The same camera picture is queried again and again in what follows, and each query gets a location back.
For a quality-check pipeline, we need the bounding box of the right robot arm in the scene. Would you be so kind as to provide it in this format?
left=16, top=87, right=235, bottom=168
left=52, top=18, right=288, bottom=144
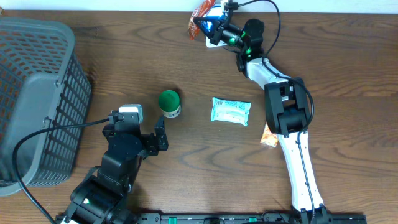
left=193, top=16, right=331, bottom=223

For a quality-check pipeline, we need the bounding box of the grey plastic mesh basket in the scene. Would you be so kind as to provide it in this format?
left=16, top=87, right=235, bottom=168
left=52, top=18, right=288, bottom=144
left=1, top=17, right=91, bottom=196

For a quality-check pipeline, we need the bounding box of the red snack package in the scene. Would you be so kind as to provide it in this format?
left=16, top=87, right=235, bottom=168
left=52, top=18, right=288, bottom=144
left=188, top=0, right=216, bottom=40

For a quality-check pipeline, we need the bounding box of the green lid white jar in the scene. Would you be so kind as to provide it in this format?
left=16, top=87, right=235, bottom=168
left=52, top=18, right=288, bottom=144
left=159, top=90, right=181, bottom=118

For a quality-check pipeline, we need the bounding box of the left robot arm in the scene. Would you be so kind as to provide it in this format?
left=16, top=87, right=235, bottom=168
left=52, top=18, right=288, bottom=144
left=55, top=111, right=169, bottom=224

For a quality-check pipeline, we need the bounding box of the teal wet wipes pack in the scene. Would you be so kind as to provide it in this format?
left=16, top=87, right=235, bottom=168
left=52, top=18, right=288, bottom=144
left=211, top=97, right=251, bottom=126

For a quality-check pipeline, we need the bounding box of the white barcode scanner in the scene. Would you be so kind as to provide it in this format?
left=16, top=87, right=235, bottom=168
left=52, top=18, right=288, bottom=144
left=200, top=0, right=233, bottom=48

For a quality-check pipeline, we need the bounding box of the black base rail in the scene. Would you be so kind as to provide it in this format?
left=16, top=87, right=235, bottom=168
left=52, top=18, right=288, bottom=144
left=136, top=212, right=367, bottom=224

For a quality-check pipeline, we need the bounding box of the orange tissue pack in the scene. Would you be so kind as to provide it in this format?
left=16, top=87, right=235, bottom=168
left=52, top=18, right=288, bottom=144
left=260, top=123, right=279, bottom=148

